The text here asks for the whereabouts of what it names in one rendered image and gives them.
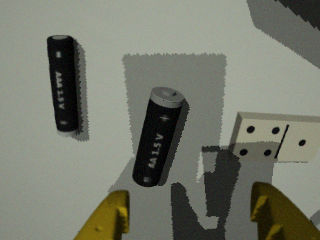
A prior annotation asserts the black aaa battery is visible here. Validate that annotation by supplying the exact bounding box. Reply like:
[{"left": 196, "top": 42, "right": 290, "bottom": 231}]
[{"left": 47, "top": 35, "right": 79, "bottom": 137}]

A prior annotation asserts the grey hex nut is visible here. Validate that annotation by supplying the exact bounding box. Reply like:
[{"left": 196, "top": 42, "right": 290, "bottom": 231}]
[{"left": 310, "top": 210, "right": 320, "bottom": 231}]

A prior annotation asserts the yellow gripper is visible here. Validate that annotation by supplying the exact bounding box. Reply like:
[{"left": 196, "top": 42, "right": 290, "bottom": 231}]
[{"left": 73, "top": 181, "right": 320, "bottom": 240}]

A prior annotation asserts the beige domino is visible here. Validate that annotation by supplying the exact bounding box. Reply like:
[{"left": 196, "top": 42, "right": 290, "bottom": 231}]
[{"left": 227, "top": 112, "right": 320, "bottom": 162}]

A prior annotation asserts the black aa battery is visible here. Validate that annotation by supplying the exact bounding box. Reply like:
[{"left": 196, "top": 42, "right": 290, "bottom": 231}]
[{"left": 132, "top": 87, "right": 184, "bottom": 187}]

